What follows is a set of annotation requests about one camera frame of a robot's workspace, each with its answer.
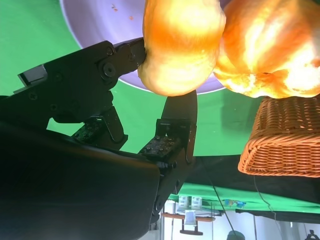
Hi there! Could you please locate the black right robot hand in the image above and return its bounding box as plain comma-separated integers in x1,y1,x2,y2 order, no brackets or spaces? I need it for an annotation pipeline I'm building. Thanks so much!
0,37,199,240

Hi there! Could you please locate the golden sliced loaf bread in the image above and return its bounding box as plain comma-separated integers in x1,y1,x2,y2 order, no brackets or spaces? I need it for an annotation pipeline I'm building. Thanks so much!
137,0,227,97

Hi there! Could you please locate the orange ring donut bread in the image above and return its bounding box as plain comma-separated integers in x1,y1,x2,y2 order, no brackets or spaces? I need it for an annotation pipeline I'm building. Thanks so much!
213,0,320,99

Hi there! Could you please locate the pale lavender round plate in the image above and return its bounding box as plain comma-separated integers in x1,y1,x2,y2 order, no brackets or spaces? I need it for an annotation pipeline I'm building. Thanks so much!
59,0,227,95

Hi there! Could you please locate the orange wicker basket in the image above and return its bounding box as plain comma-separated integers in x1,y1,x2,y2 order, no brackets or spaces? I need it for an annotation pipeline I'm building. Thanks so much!
237,96,320,179

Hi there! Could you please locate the brown wooden rack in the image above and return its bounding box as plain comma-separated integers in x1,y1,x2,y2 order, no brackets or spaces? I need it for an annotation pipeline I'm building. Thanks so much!
161,209,216,236

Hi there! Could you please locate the black backdrop cloth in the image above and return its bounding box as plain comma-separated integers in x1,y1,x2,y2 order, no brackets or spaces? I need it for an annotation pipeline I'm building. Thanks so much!
172,153,320,223

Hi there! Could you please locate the green tablecloth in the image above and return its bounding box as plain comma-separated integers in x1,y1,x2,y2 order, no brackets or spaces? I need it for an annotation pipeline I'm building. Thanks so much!
0,0,258,157

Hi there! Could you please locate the printed green cloth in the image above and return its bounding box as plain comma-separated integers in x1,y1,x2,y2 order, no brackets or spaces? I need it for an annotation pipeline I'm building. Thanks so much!
167,182,320,216

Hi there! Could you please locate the thin black hanging cable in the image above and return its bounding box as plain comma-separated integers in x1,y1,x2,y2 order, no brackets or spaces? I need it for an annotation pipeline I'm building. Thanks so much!
252,174,277,222

